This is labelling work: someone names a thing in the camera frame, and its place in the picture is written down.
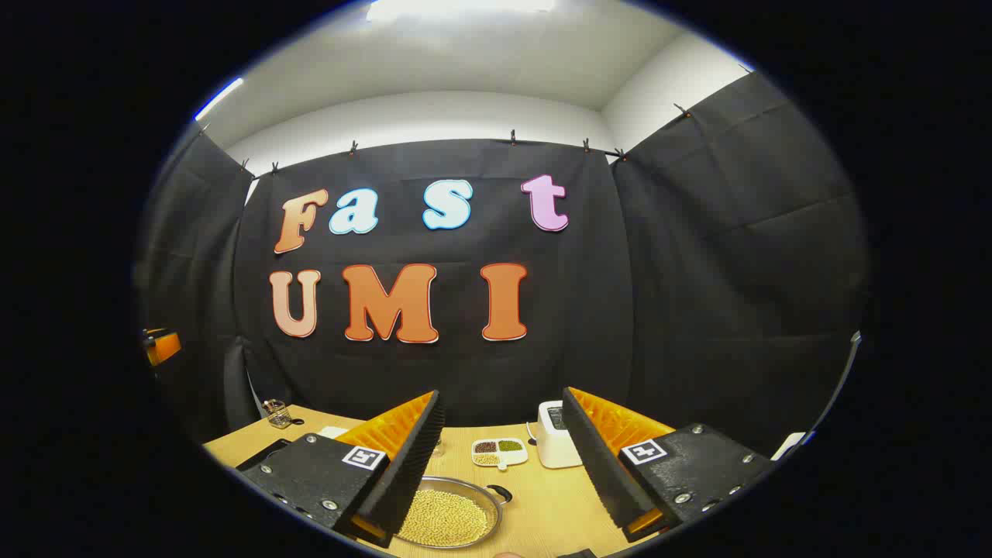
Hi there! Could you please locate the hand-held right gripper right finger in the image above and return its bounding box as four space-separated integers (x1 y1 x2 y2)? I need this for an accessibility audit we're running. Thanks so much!
561 386 777 545

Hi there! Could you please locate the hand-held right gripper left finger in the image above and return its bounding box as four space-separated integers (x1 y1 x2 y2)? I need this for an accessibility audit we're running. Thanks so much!
236 390 447 548

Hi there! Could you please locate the steel pot with black handles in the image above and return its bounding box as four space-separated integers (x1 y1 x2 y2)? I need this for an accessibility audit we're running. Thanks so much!
394 475 514 551

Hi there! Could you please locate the heap of yellow soybeans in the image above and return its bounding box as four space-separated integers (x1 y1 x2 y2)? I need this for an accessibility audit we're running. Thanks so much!
397 488 491 546

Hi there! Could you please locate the black induction cooktop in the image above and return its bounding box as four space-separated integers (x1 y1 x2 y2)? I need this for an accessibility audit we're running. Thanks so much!
235 439 291 471

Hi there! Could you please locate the white toaster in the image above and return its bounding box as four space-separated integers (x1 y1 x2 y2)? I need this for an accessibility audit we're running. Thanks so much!
536 401 584 470

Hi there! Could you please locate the white divided dish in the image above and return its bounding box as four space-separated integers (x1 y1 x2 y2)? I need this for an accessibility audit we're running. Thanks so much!
471 438 529 471

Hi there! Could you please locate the black backdrop cloth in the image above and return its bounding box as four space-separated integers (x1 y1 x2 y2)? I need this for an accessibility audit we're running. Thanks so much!
136 70 869 458

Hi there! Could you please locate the row of backdrop clips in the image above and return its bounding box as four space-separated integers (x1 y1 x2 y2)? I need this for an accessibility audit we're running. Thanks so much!
200 66 753 175

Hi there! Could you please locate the ceiling light panel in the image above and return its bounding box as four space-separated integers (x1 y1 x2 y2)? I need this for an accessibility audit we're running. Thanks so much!
364 0 559 22

